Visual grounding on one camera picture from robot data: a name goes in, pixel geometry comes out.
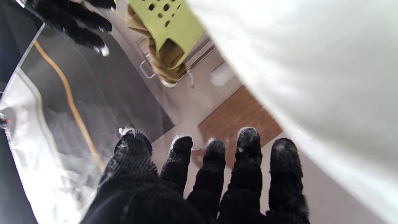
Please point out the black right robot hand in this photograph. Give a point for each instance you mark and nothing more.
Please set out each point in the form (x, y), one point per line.
(71, 21)

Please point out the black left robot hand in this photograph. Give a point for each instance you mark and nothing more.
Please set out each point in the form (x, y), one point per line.
(199, 196)

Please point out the brown pillowcase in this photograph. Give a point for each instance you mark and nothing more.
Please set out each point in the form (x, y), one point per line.
(166, 59)

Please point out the white pillow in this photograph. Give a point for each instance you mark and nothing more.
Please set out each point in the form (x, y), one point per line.
(311, 77)

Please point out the yellow perforated laundry basket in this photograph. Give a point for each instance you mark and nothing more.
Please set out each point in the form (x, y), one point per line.
(168, 25)

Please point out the brown wooden cutting board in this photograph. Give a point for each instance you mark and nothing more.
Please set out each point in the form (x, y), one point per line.
(239, 121)

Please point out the white candle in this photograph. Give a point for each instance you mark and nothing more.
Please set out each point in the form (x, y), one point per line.
(222, 76)

